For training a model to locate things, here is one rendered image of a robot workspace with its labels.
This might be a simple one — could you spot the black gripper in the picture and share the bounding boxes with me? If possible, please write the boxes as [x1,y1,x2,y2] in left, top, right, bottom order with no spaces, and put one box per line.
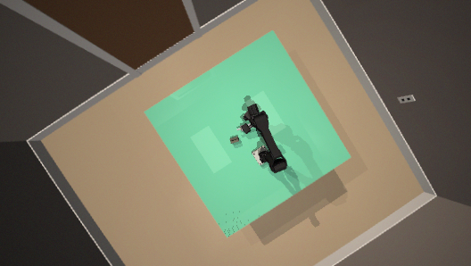
[241,123,254,134]

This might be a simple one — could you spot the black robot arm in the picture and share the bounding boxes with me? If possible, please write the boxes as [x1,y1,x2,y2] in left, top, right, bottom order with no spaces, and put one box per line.
[244,104,287,173]

